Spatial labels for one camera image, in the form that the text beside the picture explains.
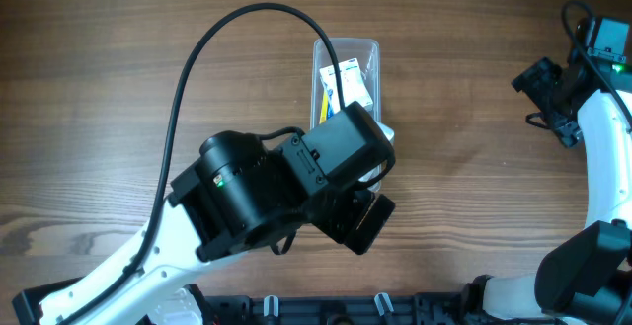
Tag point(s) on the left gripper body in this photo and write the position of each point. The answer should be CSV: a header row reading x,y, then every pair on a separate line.
x,y
360,221

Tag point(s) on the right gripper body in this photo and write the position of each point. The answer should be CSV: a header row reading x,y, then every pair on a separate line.
x,y
551,100

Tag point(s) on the blue yellow lozenge box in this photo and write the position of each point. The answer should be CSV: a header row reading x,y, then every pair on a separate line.
x,y
325,107

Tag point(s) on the white blue medicine box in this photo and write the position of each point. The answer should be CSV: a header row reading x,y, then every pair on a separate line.
x,y
353,87

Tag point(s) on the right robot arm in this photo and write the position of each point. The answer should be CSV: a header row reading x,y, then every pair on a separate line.
x,y
589,102

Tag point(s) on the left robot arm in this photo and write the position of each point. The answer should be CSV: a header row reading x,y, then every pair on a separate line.
x,y
237,196

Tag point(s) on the clear plastic container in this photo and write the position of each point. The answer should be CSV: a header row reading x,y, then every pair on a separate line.
x,y
366,51

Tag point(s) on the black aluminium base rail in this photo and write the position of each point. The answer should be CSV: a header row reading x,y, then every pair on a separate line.
x,y
418,309

